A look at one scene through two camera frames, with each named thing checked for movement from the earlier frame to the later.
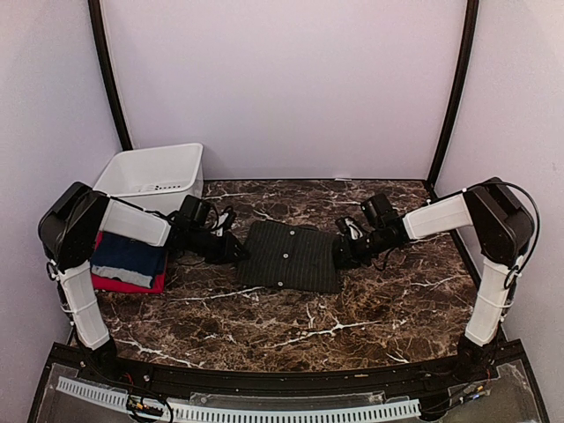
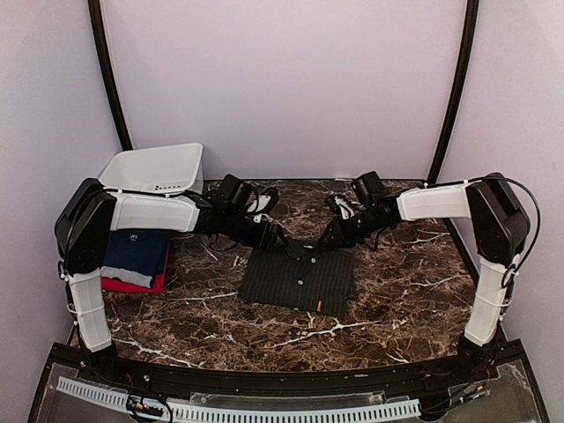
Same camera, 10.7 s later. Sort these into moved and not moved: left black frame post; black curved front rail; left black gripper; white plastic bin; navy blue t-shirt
Moved: left black gripper
Not moved: black curved front rail; left black frame post; white plastic bin; navy blue t-shirt
